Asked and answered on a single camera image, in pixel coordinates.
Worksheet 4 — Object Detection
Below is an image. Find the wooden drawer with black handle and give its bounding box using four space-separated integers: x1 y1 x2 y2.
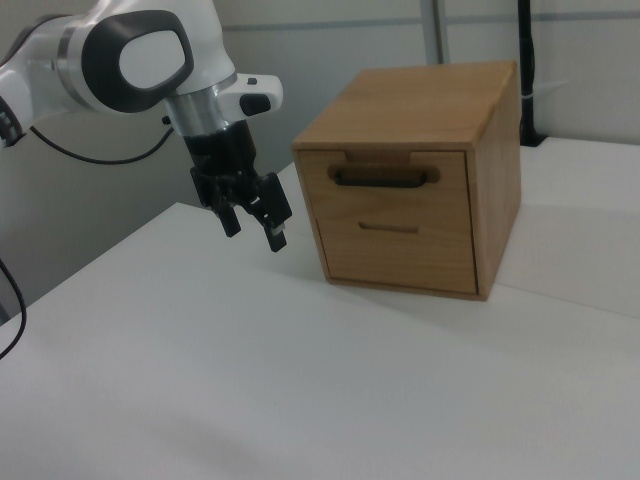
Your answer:
295 149 474 237

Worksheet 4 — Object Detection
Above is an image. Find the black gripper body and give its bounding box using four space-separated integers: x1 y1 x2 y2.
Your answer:
180 121 261 208

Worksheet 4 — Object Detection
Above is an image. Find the wooden drawer with slot grip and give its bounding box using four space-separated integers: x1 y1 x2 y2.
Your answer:
315 216 481 295

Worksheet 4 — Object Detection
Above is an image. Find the white cable tie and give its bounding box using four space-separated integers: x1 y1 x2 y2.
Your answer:
520 79 572 102

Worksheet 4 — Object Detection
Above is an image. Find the grey partition post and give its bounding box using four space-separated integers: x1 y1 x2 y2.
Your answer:
419 0 450 66

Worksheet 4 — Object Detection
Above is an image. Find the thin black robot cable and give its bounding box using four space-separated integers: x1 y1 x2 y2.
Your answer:
0 124 175 361

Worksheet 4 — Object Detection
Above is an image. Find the wooden two-drawer cabinet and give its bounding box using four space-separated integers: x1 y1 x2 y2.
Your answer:
291 60 524 302

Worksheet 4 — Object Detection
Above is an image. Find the black vertical pole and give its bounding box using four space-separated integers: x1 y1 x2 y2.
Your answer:
516 0 547 148

